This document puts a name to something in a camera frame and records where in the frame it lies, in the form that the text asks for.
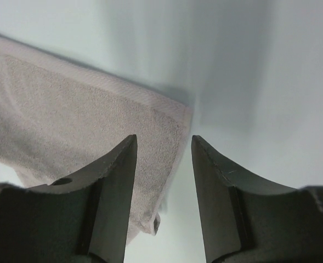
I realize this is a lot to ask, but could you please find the grey towel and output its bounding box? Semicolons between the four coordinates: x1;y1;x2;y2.
0;36;191;238

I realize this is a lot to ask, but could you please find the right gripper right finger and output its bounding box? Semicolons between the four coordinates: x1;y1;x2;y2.
191;135;301;262

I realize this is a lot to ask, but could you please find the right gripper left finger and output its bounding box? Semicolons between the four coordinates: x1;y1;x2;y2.
26;135;138;262

